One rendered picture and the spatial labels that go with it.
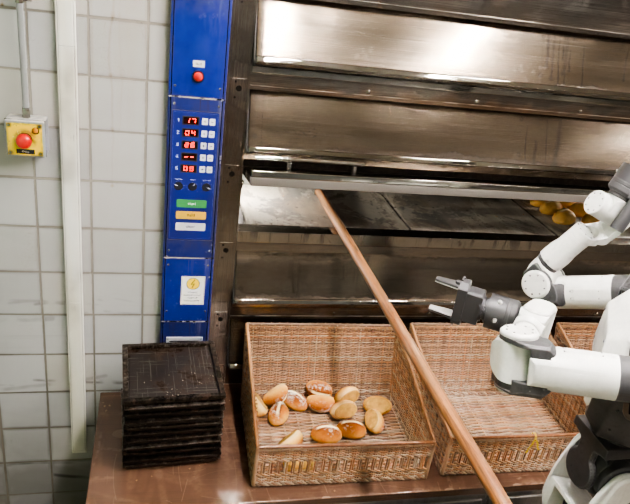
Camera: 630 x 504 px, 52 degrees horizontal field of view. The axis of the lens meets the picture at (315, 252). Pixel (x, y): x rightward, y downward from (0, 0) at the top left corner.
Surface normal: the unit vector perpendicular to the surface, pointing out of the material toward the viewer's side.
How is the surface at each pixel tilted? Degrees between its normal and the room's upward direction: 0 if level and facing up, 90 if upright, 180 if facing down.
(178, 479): 0
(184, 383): 0
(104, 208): 90
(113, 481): 0
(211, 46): 90
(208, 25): 90
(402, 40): 70
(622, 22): 90
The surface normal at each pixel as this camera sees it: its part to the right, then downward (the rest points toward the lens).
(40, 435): 0.20, 0.44
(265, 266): 0.24, 0.11
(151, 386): 0.13, -0.90
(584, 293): -0.63, 0.12
